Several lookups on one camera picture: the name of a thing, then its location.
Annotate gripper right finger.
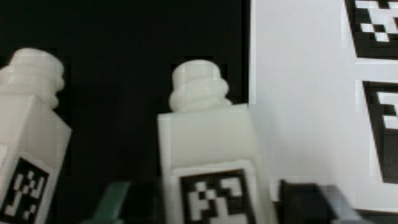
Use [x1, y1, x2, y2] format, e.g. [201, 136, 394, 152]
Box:
[279, 181, 373, 224]

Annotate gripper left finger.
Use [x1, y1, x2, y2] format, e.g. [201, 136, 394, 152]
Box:
[82, 182, 130, 224]

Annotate white table leg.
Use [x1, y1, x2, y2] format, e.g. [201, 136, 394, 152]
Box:
[158, 60, 277, 224]
[0, 48, 71, 224]

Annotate white marker sheet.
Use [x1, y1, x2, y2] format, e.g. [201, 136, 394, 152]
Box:
[250, 0, 398, 213]

